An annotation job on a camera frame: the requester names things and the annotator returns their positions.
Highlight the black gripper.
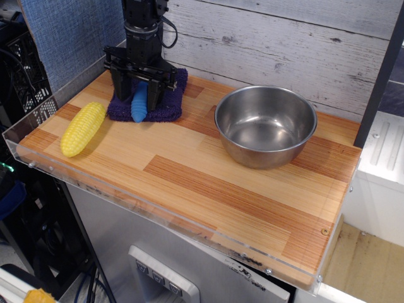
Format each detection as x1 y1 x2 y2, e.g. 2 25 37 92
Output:
104 23 177 110

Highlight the blue handled metal spoon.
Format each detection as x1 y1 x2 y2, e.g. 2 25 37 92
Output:
131 81 148 123

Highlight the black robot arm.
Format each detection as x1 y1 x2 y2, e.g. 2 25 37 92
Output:
104 1 177 111

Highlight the stainless steel bowl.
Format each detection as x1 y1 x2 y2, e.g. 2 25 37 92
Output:
214 85 318 169

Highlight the purple folded towel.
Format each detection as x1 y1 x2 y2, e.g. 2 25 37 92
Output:
107 68 188 122

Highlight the yellow toy corn cob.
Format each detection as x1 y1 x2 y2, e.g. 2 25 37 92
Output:
60 102 106 158

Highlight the black plastic crate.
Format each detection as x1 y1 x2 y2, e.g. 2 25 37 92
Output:
1 31 52 113

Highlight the clear acrylic table guard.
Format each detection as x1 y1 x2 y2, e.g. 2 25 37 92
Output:
1 40 364 297

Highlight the stainless steel toy fridge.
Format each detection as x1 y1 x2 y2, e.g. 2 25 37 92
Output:
67 185 295 302

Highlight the yellow object bottom left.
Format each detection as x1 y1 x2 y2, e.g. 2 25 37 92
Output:
23 288 56 303

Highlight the white toy sink unit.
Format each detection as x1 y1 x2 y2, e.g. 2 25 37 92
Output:
342 111 403 246

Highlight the black vertical post right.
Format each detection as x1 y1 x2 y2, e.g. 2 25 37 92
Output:
353 1 403 148

